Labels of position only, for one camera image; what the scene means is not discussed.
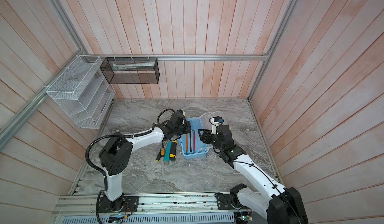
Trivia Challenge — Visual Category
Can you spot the blue plastic tool box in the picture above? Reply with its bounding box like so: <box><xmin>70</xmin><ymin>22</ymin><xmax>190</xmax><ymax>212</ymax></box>
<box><xmin>178</xmin><ymin>110</ymin><xmax>232</xmax><ymax>160</ymax></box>

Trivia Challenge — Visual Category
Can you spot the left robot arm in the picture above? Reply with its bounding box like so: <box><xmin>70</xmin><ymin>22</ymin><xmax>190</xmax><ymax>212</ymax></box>
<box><xmin>99</xmin><ymin>110</ymin><xmax>191</xmax><ymax>202</ymax></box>

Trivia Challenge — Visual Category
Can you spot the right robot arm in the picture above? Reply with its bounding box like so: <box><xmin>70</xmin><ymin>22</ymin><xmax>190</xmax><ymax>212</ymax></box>
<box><xmin>198</xmin><ymin>125</ymin><xmax>309</xmax><ymax>224</ymax></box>

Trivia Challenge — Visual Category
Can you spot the black yellow utility knife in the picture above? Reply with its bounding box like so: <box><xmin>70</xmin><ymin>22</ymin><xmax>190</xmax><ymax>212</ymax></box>
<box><xmin>169</xmin><ymin>141</ymin><xmax>177</xmax><ymax>162</ymax></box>

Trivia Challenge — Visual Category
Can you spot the teal utility knife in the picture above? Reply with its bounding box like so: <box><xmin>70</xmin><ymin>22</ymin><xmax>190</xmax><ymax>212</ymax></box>
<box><xmin>163</xmin><ymin>142</ymin><xmax>172</xmax><ymax>165</ymax></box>

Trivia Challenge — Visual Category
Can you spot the black yellow screwdriver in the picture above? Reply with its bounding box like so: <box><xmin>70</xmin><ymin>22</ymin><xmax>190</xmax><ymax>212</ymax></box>
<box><xmin>156</xmin><ymin>143</ymin><xmax>165</xmax><ymax>162</ymax></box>

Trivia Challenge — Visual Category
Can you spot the black mesh basket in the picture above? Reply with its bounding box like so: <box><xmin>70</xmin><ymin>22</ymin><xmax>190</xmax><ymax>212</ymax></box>
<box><xmin>100</xmin><ymin>57</ymin><xmax>160</xmax><ymax>84</ymax></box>

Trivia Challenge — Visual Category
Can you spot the right camera black cable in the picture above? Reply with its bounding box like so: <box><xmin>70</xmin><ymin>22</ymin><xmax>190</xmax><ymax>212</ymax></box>
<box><xmin>208</xmin><ymin>115</ymin><xmax>302</xmax><ymax>224</ymax></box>

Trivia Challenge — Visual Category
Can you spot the aluminium mounting rail base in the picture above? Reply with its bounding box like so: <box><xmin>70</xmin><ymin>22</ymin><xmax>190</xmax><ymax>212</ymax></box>
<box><xmin>50</xmin><ymin>190</ymin><xmax>302</xmax><ymax>224</ymax></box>

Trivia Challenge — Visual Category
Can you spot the horizontal aluminium wall rail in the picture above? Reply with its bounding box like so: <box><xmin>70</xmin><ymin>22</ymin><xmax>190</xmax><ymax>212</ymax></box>
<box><xmin>97</xmin><ymin>54</ymin><xmax>269</xmax><ymax>61</ymax></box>

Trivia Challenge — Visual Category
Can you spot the white wire mesh shelf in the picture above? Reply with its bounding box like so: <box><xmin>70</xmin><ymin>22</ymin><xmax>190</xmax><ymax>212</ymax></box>
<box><xmin>47</xmin><ymin>55</ymin><xmax>115</xmax><ymax>129</ymax></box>

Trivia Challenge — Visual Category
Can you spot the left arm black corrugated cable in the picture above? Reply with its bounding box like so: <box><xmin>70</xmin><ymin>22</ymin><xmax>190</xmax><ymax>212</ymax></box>
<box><xmin>85</xmin><ymin>108</ymin><xmax>176</xmax><ymax>224</ymax></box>

